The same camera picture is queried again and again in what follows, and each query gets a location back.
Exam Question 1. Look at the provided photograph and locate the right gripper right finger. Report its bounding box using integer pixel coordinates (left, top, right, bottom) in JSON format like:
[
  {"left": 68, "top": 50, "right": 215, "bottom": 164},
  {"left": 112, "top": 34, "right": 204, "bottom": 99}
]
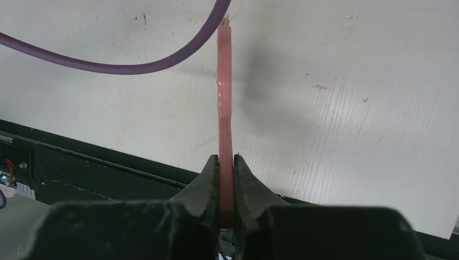
[{"left": 233, "top": 155, "right": 308, "bottom": 259}]

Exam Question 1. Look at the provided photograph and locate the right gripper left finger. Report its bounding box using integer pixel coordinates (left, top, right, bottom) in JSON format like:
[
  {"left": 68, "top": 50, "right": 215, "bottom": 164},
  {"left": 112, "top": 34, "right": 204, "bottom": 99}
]
[{"left": 144, "top": 155, "right": 220, "bottom": 259}]

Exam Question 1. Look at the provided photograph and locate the pink plastic hand brush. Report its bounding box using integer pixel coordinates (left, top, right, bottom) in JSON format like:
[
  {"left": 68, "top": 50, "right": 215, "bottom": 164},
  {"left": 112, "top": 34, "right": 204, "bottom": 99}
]
[{"left": 216, "top": 15, "right": 235, "bottom": 230}]

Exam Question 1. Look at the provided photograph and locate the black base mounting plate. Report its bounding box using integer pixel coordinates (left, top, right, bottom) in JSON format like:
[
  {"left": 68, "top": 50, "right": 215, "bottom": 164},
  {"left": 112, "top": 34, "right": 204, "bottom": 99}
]
[{"left": 1, "top": 121, "right": 458, "bottom": 259}]

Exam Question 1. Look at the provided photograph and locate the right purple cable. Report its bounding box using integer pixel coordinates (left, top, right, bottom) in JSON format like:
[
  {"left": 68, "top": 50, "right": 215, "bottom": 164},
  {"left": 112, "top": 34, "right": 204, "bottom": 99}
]
[{"left": 0, "top": 0, "right": 232, "bottom": 76}]

